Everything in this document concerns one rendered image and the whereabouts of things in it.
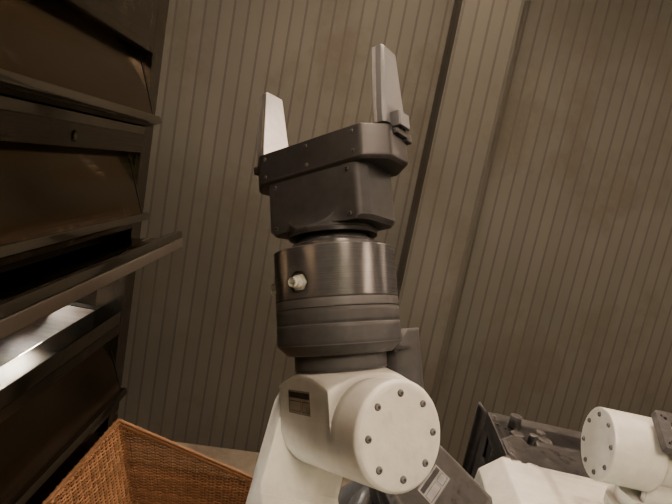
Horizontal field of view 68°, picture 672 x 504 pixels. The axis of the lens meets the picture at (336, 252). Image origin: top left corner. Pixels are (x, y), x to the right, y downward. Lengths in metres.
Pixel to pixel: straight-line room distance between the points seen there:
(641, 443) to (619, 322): 2.87
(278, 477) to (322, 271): 0.15
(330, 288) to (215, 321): 2.55
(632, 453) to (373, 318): 0.29
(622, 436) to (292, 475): 0.29
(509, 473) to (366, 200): 0.38
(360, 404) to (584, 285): 2.95
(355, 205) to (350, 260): 0.04
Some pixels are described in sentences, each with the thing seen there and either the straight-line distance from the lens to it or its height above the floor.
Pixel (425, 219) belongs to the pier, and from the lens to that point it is 2.62.
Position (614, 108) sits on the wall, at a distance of 3.19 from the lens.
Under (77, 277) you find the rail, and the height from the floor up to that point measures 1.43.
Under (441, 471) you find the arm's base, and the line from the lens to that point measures 0.55.
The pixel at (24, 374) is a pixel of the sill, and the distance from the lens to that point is 1.18.
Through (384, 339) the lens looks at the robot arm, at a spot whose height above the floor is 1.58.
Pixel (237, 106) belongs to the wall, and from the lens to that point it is 2.72.
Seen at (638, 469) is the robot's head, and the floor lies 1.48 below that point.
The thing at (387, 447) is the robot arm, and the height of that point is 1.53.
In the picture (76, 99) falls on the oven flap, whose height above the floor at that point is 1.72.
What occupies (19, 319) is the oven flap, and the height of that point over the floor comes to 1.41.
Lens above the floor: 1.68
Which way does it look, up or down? 9 degrees down
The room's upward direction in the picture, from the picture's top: 11 degrees clockwise
